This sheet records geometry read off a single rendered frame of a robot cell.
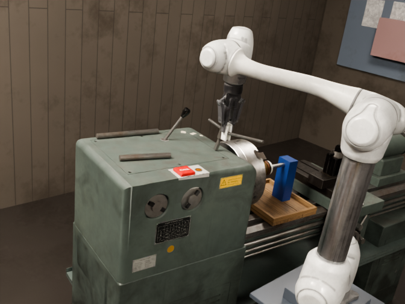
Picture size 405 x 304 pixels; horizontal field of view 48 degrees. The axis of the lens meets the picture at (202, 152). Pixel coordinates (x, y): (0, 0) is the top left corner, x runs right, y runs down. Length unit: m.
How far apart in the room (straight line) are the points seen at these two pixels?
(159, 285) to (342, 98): 0.96
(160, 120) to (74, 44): 1.18
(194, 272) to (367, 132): 0.92
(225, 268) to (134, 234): 0.53
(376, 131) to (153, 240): 0.85
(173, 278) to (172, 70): 2.83
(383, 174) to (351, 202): 1.47
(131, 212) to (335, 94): 0.80
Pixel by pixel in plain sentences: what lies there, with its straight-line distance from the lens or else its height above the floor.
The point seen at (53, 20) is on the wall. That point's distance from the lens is 3.70.
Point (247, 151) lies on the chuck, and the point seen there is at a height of 1.22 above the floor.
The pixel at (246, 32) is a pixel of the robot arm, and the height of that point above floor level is 1.75.
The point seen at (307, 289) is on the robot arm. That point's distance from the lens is 1.63.
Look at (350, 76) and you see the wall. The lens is 5.84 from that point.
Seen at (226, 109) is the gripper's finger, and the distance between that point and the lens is 1.81.
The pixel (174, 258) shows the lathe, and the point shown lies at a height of 0.91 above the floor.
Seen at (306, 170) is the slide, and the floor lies 0.97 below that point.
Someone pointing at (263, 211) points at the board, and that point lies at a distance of 2.24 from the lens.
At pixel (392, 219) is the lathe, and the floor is 0.68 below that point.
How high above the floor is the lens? 1.94
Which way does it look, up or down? 22 degrees down
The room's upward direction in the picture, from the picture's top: 7 degrees clockwise
